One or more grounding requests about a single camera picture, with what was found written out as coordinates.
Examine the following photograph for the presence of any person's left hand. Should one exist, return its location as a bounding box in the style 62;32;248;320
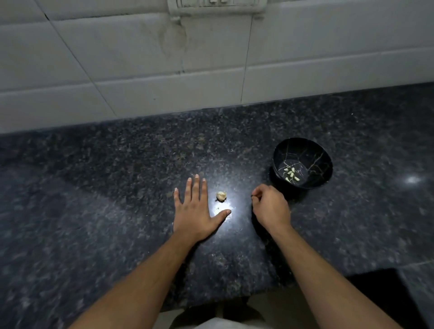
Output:
172;174;232;242

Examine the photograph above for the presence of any person's right hand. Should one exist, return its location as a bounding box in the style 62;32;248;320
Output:
251;184;292;235

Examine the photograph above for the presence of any person's left forearm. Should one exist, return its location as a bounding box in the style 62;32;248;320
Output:
67;234;206;329

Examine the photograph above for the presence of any person's right forearm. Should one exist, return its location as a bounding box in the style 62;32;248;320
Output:
271;224;405;329

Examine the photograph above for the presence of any pile of peeled garlic cloves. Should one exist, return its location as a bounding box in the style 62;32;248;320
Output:
284;166;301;184

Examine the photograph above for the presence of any black marbled bowl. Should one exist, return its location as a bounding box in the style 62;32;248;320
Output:
270;137;334;189

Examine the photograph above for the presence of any white garment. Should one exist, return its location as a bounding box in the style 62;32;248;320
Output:
170;315;269;329

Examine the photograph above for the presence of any white wall switch plate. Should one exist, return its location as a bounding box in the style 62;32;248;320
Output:
167;0;267;16

